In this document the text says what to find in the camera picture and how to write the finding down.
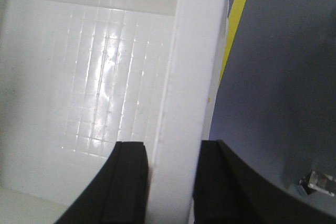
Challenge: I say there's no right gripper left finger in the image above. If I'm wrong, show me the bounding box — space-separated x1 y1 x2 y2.
56 142 149 223

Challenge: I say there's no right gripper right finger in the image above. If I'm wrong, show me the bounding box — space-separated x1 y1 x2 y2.
193 140 335 223

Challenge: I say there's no white plastic Totelife crate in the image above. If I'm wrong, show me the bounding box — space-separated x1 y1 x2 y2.
1 0 228 223

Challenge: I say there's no yellow floor tape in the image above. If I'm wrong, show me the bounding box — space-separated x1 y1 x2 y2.
219 0 247 82

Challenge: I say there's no metal shelf bracket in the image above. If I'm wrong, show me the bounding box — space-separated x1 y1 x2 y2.
298 170 335 197

